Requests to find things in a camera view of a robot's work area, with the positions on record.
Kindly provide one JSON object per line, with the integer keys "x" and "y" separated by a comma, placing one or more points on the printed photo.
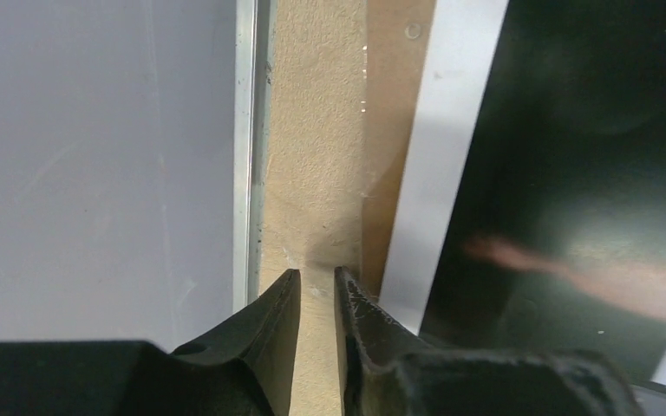
{"x": 532, "y": 212}

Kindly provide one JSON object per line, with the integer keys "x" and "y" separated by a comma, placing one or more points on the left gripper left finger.
{"x": 263, "y": 336}

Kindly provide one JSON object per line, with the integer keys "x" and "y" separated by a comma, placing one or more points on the brown cardboard backing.
{"x": 397, "y": 40}

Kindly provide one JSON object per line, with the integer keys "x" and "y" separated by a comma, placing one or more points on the aluminium rail frame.
{"x": 252, "y": 100}

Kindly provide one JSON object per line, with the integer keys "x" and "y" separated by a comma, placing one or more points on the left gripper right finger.
{"x": 371, "y": 348}

